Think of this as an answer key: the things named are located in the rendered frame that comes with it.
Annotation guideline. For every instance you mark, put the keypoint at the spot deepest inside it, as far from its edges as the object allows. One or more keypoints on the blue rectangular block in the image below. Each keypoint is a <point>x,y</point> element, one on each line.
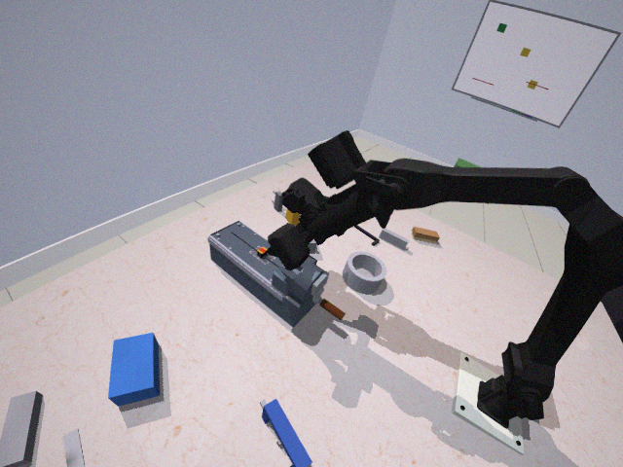
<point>134,370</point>

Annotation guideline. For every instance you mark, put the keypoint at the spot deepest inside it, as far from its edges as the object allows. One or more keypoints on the yellow rectangular bar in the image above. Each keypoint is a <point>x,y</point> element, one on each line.
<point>292,218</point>

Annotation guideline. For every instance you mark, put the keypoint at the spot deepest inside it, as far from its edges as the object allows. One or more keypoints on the blue c-clamp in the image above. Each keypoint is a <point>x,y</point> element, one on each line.
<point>273,414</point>

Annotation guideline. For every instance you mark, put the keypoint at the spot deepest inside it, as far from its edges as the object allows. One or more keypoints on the tan rectangular block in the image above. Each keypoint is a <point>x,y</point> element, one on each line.
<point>425,235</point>

